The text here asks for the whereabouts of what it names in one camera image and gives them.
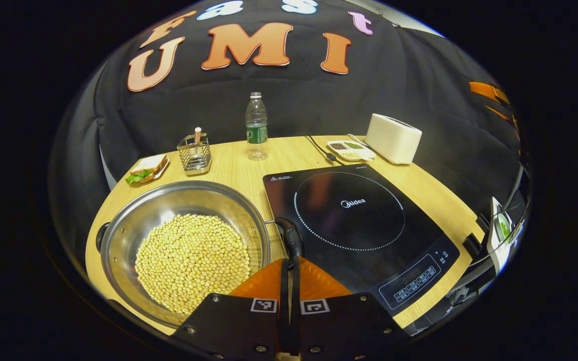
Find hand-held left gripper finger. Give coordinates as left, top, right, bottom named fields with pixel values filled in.
left=171, top=257, right=291, bottom=359
left=289, top=256, right=410, bottom=361

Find black induction cooktop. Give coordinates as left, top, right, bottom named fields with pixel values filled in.
left=263, top=164, right=461, bottom=317

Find pile of soybeans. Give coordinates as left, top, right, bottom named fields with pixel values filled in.
left=135, top=214, right=251, bottom=315

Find stainless steel pot black handles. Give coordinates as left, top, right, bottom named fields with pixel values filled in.
left=96, top=180, right=304, bottom=329

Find white toaster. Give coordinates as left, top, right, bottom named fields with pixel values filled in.
left=365, top=113, right=423, bottom=165

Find white and green device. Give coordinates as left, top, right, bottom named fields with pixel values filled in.
left=487, top=197, right=525, bottom=274

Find white divided spice tray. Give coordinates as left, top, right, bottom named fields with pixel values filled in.
left=327, top=140, right=376, bottom=162

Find black backdrop cloth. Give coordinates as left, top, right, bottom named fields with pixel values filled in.
left=48, top=0, right=526, bottom=241

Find clear plastic water bottle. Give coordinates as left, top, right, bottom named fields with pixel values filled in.
left=245, top=92, right=269, bottom=161

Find sandwich with lettuce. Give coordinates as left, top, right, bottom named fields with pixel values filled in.
left=125, top=154, right=168, bottom=184

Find wire mesh utensil holder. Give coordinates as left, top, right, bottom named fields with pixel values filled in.
left=177, top=133, right=213, bottom=176

